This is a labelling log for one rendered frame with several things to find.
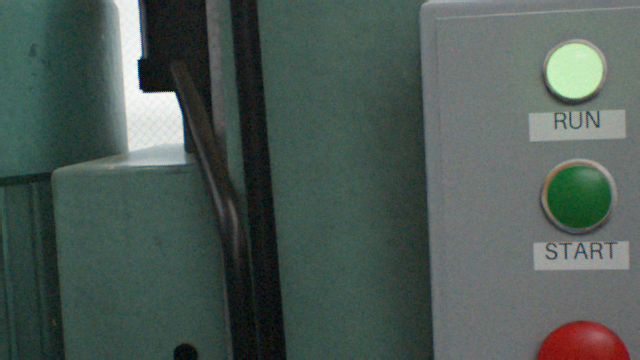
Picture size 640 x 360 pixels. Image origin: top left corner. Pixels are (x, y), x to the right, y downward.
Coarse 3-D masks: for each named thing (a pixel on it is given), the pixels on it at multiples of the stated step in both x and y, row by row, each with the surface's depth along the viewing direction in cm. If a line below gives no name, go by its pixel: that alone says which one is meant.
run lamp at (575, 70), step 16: (560, 48) 39; (576, 48) 39; (592, 48) 39; (544, 64) 39; (560, 64) 39; (576, 64) 39; (592, 64) 38; (560, 80) 39; (576, 80) 39; (592, 80) 39; (560, 96) 39; (576, 96) 39; (592, 96) 39
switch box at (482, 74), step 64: (448, 0) 40; (512, 0) 40; (576, 0) 39; (448, 64) 40; (512, 64) 40; (448, 128) 40; (512, 128) 40; (448, 192) 41; (512, 192) 40; (448, 256) 41; (512, 256) 40; (448, 320) 41; (512, 320) 41; (576, 320) 40
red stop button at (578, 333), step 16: (560, 336) 39; (576, 336) 39; (592, 336) 39; (608, 336) 39; (544, 352) 40; (560, 352) 39; (576, 352) 39; (592, 352) 39; (608, 352) 39; (624, 352) 39
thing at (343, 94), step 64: (320, 0) 47; (384, 0) 47; (320, 64) 47; (384, 64) 47; (320, 128) 48; (384, 128) 47; (320, 192) 48; (384, 192) 47; (320, 256) 48; (384, 256) 48; (256, 320) 49; (320, 320) 49; (384, 320) 48
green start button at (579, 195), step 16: (576, 160) 39; (560, 176) 39; (576, 176) 39; (592, 176) 39; (608, 176) 39; (544, 192) 40; (560, 192) 39; (576, 192) 39; (592, 192) 39; (608, 192) 39; (544, 208) 40; (560, 208) 39; (576, 208) 39; (592, 208) 39; (608, 208) 39; (560, 224) 40; (576, 224) 39; (592, 224) 39
